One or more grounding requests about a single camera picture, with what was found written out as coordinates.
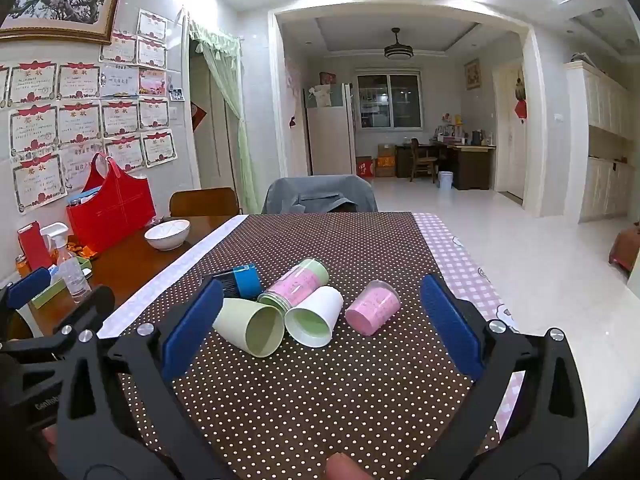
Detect white door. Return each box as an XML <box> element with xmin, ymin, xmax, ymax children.
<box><xmin>492</xmin><ymin>59</ymin><xmax>527</xmax><ymax>207</ymax></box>

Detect green tray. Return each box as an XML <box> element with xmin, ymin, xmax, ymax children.
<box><xmin>29</xmin><ymin>256</ymin><xmax>94</xmax><ymax>312</ymax></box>

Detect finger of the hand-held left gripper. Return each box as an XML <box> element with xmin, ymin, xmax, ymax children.
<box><xmin>0</xmin><ymin>267</ymin><xmax>52</xmax><ymax>322</ymax></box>
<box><xmin>0</xmin><ymin>285</ymin><xmax>117</xmax><ymax>362</ymax></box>

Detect pink checkered tablecloth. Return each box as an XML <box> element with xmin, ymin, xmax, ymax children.
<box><xmin>414</xmin><ymin>212</ymin><xmax>532</xmax><ymax>413</ymax></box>

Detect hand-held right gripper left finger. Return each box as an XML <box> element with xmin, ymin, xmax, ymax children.
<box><xmin>54</xmin><ymin>278</ymin><xmax>237</xmax><ymax>480</ymax></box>

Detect orange snack packets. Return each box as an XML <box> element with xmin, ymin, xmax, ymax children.
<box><xmin>66</xmin><ymin>241</ymin><xmax>97</xmax><ymax>262</ymax></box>

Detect red bag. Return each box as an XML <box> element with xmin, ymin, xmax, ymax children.
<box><xmin>66</xmin><ymin>152</ymin><xmax>156</xmax><ymax>256</ymax></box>

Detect pink and green cup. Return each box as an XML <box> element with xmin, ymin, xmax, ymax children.
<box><xmin>257</xmin><ymin>258</ymin><xmax>330</xmax><ymax>312</ymax></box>

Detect dark wooden chair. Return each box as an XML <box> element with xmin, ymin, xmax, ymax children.
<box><xmin>409</xmin><ymin>138</ymin><xmax>439</xmax><ymax>183</ymax></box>

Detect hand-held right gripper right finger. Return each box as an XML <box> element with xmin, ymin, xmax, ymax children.
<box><xmin>419</xmin><ymin>274</ymin><xmax>588</xmax><ymax>480</ymax></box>

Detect white wall cabinet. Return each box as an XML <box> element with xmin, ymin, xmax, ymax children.
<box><xmin>563</xmin><ymin>59</ymin><xmax>637</xmax><ymax>224</ymax></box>

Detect white bowl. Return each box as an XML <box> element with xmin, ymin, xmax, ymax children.
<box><xmin>144</xmin><ymin>218</ymin><xmax>191</xmax><ymax>252</ymax></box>

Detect brown polka dot tablecloth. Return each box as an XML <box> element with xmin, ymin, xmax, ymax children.
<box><xmin>99</xmin><ymin>212</ymin><xmax>507</xmax><ymax>480</ymax></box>

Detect window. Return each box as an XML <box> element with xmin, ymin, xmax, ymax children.
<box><xmin>357</xmin><ymin>73</ymin><xmax>424</xmax><ymax>130</ymax></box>

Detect clear spray bottle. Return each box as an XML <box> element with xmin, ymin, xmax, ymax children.
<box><xmin>42</xmin><ymin>223</ymin><xmax>94</xmax><ymax>304</ymax></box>

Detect ceiling lamp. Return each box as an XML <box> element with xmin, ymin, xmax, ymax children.
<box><xmin>383</xmin><ymin>28</ymin><xmax>415</xmax><ymax>60</ymax></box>

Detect dark wooden desk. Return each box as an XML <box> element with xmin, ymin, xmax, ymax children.
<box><xmin>396</xmin><ymin>142</ymin><xmax>497</xmax><ymax>191</ymax></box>

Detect white cup green inside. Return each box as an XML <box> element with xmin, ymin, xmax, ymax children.
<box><xmin>284</xmin><ymin>285</ymin><xmax>345</xmax><ymax>349</ymax></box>

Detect blue cup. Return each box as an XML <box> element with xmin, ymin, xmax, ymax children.
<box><xmin>214</xmin><ymin>263</ymin><xmax>264</xmax><ymax>302</ymax></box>

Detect person's right hand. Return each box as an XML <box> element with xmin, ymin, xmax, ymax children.
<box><xmin>324</xmin><ymin>452</ymin><xmax>372</xmax><ymax>480</ymax></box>

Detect brown cardboard boxes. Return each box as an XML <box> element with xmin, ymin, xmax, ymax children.
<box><xmin>374</xmin><ymin>144</ymin><xmax>398</xmax><ymax>178</ymax></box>

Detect green curtain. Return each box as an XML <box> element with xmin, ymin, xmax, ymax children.
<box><xmin>188</xmin><ymin>18</ymin><xmax>251</xmax><ymax>214</ymax></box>

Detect white refrigerator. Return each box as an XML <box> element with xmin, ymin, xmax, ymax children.
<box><xmin>305</xmin><ymin>84</ymin><xmax>357</xmax><ymax>177</ymax></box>

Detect light green cup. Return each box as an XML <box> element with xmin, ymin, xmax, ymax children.
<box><xmin>212</xmin><ymin>297</ymin><xmax>286</xmax><ymax>359</ymax></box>

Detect group of wall certificates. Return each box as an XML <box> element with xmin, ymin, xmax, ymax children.
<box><xmin>0</xmin><ymin>8</ymin><xmax>179</xmax><ymax>216</ymax></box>

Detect chair with grey jacket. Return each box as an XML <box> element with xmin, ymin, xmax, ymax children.
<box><xmin>262</xmin><ymin>175</ymin><xmax>379</xmax><ymax>215</ymax></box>

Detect brown stool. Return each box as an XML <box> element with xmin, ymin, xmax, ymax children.
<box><xmin>608</xmin><ymin>226</ymin><xmax>640</xmax><ymax>275</ymax></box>

